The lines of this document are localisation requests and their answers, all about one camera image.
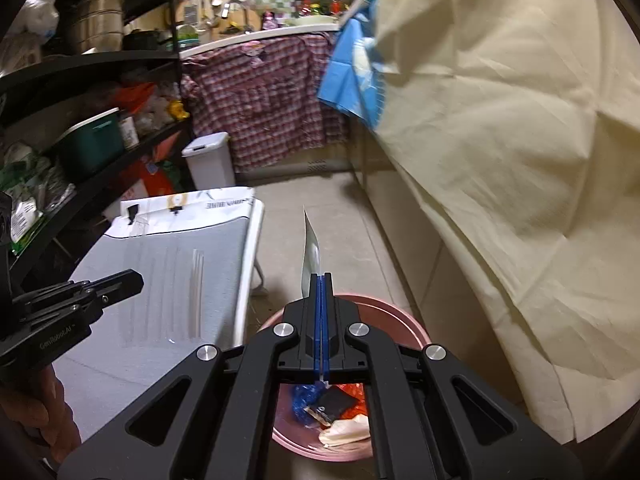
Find grey folding table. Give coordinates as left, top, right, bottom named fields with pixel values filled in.
left=52, top=185, right=266, bottom=441

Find white plastic bag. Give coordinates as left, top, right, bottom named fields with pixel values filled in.
left=15, top=0, right=61, bottom=43

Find metal faucet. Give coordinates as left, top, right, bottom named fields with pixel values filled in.
left=222, top=0, right=253, bottom=33

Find person's left hand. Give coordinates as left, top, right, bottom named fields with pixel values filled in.
left=0, top=362, right=83, bottom=463

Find black spice rack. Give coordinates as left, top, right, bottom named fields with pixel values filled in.
left=292, top=0, right=358, bottom=18

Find pink plastic bucket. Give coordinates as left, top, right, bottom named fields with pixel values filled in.
left=257, top=294, right=430, bottom=463

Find white printed sheet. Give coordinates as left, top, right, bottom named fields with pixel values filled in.
left=105, top=186, right=258, bottom=238

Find white lidded bin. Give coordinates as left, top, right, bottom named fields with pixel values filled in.
left=181, top=132, right=237, bottom=190

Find small dark packet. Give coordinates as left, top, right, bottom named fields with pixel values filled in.
left=307, top=390, right=353, bottom=421

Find hanging ladle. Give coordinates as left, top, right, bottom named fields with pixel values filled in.
left=200, top=0, right=223, bottom=28

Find red plastic bag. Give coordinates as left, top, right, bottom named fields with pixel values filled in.
left=330, top=384, right=371, bottom=418

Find black shelf rack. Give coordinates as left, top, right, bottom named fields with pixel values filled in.
left=0, top=0, right=196, bottom=286

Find blue plastic bag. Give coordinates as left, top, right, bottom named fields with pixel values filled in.
left=291, top=385, right=326, bottom=426

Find white basin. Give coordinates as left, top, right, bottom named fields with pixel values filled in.
left=287, top=15, right=341, bottom=28

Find cream paper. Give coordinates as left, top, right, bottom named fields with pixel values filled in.
left=319, top=417, right=371, bottom=446

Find orange printed bag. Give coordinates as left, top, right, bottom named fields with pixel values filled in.
left=120, top=152, right=183, bottom=201

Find plaid shirt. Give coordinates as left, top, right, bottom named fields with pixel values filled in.
left=181, top=32, right=351, bottom=170

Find steel pot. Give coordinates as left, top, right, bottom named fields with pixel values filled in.
left=67, top=0, right=126, bottom=55

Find cream cloth sheet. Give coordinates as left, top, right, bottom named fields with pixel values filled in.
left=370, top=0, right=640, bottom=445

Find white printed cup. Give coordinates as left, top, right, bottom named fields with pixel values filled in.
left=119, top=115, right=141, bottom=151

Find green cooler box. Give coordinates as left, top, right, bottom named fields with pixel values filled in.
left=55, top=107, right=126, bottom=181

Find green snack packets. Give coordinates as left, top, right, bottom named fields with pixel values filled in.
left=0, top=142, right=76, bottom=256

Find blue cloth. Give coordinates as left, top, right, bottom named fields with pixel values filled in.
left=317, top=0, right=391, bottom=128

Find red bag on shelf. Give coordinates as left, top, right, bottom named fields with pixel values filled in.
left=110, top=82, right=157, bottom=113

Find black pan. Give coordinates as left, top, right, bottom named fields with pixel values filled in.
left=122, top=30, right=163, bottom=52

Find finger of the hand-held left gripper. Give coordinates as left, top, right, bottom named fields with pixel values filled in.
left=12, top=269, right=145, bottom=311
left=20, top=302, right=107, bottom=331

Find clear plastic wrapper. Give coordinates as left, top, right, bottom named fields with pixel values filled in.
left=300, top=205, right=326, bottom=301

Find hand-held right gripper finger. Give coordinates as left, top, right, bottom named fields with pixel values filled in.
left=322, top=272, right=583, bottom=480
left=57, top=274, right=322, bottom=480

